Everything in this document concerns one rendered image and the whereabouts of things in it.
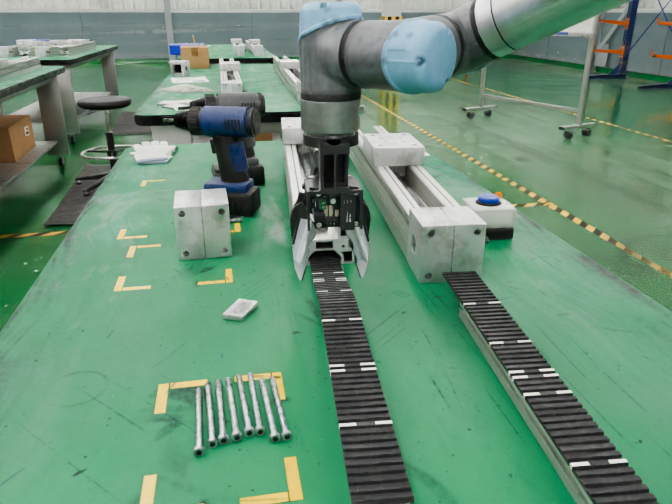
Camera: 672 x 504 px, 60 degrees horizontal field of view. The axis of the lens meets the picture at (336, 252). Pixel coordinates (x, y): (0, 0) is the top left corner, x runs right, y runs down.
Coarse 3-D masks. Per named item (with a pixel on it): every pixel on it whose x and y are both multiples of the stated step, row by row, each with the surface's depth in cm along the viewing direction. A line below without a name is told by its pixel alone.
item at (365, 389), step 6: (366, 384) 61; (372, 384) 61; (378, 384) 61; (336, 390) 60; (342, 390) 60; (348, 390) 60; (354, 390) 60; (360, 390) 60; (366, 390) 60; (372, 390) 60; (378, 390) 60; (336, 396) 59; (342, 396) 59; (348, 396) 60; (354, 396) 60
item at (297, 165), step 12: (288, 144) 147; (288, 156) 135; (300, 156) 153; (312, 156) 153; (288, 168) 125; (300, 168) 141; (288, 180) 121; (300, 180) 116; (288, 192) 127; (312, 216) 108; (324, 228) 100; (336, 228) 99; (312, 240) 97; (324, 240) 97; (336, 240) 97; (348, 240) 101; (312, 252) 98; (348, 252) 102
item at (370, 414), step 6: (372, 408) 57; (378, 408) 57; (384, 408) 57; (342, 414) 57; (348, 414) 57; (354, 414) 57; (360, 414) 57; (366, 414) 57; (372, 414) 57; (378, 414) 56; (384, 414) 56; (342, 420) 56; (348, 420) 56; (354, 420) 56; (360, 420) 56; (366, 420) 56; (372, 420) 56; (378, 420) 56; (384, 420) 56
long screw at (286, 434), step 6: (270, 378) 67; (276, 384) 66; (276, 390) 65; (276, 396) 64; (276, 402) 63; (282, 408) 62; (282, 414) 61; (282, 420) 60; (282, 426) 59; (282, 432) 58; (288, 432) 58; (282, 438) 58; (288, 438) 58
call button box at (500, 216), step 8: (464, 200) 112; (472, 200) 112; (504, 200) 112; (472, 208) 108; (480, 208) 107; (488, 208) 107; (496, 208) 107; (504, 208) 107; (512, 208) 107; (480, 216) 107; (488, 216) 107; (496, 216) 107; (504, 216) 108; (512, 216) 108; (488, 224) 108; (496, 224) 108; (504, 224) 108; (512, 224) 108; (488, 232) 108; (496, 232) 109; (504, 232) 109; (512, 232) 109
